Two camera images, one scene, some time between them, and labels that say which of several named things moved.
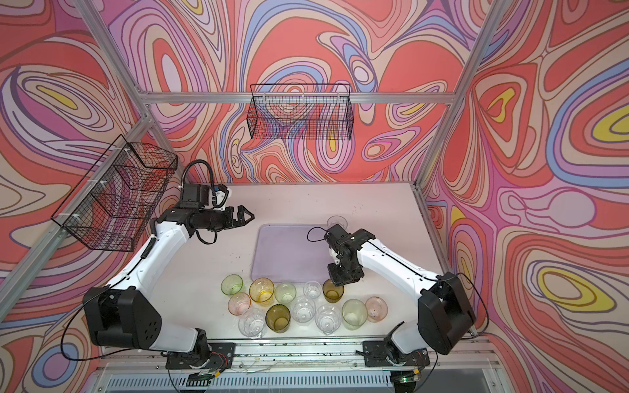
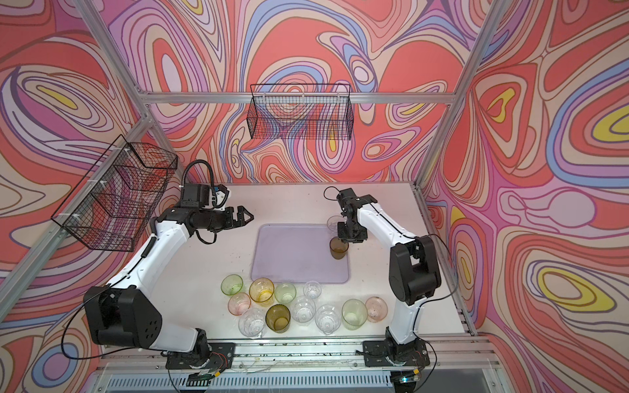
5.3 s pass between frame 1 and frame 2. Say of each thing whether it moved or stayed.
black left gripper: stayed
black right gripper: moved
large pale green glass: stayed
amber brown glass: moved
